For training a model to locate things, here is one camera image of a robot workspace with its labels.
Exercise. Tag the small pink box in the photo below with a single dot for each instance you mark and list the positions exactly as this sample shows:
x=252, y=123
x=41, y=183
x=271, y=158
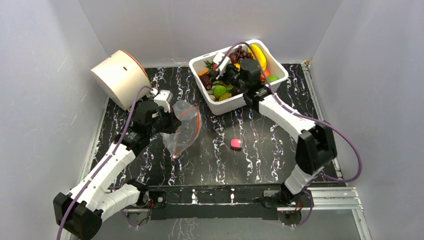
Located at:
x=236, y=144

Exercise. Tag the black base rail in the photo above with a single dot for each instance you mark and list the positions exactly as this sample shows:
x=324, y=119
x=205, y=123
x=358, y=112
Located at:
x=226, y=202

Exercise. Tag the dark purple plum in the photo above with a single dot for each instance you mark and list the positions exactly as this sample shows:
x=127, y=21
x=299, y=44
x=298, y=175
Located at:
x=206, y=81

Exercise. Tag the white plastic food bin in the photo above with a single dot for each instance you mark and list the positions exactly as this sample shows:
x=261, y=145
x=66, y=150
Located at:
x=256, y=77

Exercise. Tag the yellow lemon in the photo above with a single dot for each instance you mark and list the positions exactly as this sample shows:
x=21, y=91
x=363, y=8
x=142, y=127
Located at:
x=225, y=96

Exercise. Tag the orange toy pineapple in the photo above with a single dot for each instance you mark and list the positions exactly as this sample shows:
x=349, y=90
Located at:
x=210, y=65

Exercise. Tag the white cylindrical container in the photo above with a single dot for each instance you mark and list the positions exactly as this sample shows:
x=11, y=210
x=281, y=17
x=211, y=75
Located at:
x=122, y=78

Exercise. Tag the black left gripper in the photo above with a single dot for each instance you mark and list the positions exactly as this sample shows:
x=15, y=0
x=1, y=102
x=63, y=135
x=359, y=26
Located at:
x=174, y=122

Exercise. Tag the green round fruit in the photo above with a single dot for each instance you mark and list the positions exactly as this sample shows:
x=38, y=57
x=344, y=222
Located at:
x=273, y=78

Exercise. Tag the dark grape bunch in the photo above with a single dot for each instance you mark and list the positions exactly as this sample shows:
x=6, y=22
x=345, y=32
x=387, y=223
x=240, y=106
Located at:
x=239, y=54

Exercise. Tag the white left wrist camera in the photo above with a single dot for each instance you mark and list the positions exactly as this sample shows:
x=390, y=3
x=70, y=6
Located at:
x=163, y=99

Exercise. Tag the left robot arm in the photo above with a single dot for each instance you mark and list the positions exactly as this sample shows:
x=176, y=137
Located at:
x=86, y=206

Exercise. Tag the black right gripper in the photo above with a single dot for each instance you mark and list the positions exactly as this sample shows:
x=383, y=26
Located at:
x=228, y=77

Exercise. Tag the yellow banana bunch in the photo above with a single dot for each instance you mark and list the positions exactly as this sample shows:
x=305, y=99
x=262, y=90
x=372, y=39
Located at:
x=257, y=54

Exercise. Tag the clear zip top bag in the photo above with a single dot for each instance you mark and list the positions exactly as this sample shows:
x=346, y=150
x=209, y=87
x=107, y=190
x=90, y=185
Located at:
x=186, y=134

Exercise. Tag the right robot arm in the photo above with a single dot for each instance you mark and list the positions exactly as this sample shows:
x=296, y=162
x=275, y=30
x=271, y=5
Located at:
x=315, y=142

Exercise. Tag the green lime ball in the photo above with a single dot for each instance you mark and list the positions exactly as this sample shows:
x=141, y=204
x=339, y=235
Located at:
x=219, y=91

